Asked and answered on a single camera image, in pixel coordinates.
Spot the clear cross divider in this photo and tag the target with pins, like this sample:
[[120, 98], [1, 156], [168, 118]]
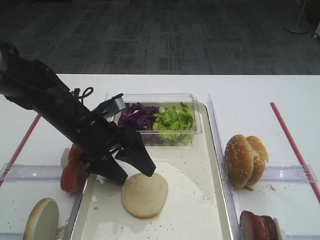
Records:
[[21, 172], [289, 174]]

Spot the meat patty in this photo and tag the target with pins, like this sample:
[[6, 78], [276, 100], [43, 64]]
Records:
[[265, 228], [248, 226]]

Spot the front meat patty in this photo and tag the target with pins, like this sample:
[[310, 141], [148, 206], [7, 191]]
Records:
[[248, 226]]

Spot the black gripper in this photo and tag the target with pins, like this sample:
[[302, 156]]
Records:
[[99, 139]]

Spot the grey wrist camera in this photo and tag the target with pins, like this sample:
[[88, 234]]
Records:
[[111, 107]]

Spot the metal baking tray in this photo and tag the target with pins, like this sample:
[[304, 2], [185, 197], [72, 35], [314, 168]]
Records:
[[183, 200]]

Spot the left red tape strip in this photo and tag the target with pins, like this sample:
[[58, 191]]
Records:
[[22, 147]]

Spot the right long clear divider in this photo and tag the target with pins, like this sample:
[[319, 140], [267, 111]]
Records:
[[234, 231]]

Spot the right clear cross divider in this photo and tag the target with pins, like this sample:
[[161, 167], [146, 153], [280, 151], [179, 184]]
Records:
[[289, 174]]

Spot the white block behind tomato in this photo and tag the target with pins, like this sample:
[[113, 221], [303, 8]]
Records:
[[64, 160]]

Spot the right red tape strip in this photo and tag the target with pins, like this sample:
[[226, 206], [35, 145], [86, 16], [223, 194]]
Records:
[[296, 150]]

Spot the bun half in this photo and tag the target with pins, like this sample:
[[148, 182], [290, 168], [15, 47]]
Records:
[[144, 197], [43, 221]]

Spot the rear tomato slice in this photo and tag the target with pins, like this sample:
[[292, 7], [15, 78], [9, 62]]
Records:
[[75, 154]]

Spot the rear sesame bun top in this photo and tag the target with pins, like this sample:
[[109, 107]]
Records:
[[260, 159]]

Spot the rear meat patty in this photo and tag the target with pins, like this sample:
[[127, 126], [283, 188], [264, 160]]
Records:
[[265, 228]]

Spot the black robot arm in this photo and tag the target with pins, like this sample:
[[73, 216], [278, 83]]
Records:
[[34, 86]]

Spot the clear plastic salad container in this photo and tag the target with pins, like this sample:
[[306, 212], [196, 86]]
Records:
[[167, 100]]

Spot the red tape strip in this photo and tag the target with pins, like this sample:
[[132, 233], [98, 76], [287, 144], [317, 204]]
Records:
[[296, 150], [22, 147]]

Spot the grey floor stand base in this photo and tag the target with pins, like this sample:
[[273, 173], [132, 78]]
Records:
[[298, 28]]

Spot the sesame bun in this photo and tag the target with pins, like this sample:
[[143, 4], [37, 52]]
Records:
[[260, 159], [239, 160]]

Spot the tomato slice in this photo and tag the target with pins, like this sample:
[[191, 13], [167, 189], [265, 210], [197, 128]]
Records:
[[75, 154], [73, 177]]

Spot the green lettuce leaves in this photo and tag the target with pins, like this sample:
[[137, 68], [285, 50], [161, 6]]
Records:
[[174, 120]]

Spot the bottom left clear divider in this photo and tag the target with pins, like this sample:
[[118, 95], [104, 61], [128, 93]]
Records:
[[11, 236]]

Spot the white block behind patties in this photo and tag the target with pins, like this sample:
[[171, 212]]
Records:
[[280, 232]]

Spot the purple cabbage shreds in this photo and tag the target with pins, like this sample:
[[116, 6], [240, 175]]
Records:
[[138, 117]]

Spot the front tomato slice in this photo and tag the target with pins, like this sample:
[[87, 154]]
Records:
[[73, 177]]

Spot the front sesame bun top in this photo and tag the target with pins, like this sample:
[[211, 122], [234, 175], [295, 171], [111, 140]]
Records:
[[239, 160]]

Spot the bottom right clear divider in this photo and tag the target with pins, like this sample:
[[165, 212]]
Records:
[[301, 237]]

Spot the left clear cross divider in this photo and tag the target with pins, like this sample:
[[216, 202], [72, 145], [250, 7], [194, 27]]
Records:
[[21, 172]]

